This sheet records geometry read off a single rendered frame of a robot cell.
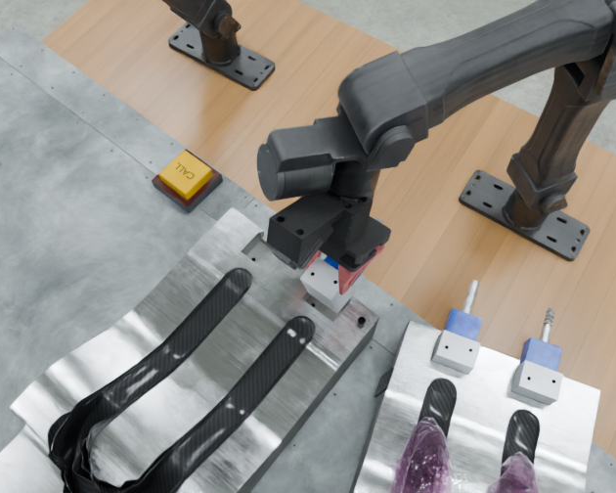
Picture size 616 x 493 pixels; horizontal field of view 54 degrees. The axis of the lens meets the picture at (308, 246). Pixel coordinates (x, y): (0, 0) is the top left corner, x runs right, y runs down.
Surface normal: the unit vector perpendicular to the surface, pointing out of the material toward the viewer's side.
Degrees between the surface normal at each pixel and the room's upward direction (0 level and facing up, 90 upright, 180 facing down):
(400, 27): 0
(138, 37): 0
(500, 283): 0
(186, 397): 25
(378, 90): 13
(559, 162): 83
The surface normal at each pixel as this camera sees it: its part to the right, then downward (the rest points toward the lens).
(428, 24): 0.01, -0.44
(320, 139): 0.25, -0.51
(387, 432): 0.19, -0.79
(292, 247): -0.63, 0.46
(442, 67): -0.20, -0.36
